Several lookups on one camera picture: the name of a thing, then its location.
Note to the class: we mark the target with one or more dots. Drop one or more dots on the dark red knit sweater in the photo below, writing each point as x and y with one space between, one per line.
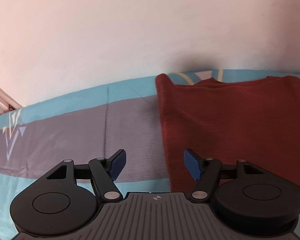
258 121

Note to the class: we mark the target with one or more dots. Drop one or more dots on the blue and mauve bedsheet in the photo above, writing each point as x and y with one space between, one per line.
84 125

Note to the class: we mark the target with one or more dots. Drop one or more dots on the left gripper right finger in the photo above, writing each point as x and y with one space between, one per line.
243 195

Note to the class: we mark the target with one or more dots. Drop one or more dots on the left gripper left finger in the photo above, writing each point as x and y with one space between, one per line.
68 197

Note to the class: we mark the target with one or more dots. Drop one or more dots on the white window frame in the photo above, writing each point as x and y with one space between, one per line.
1 98

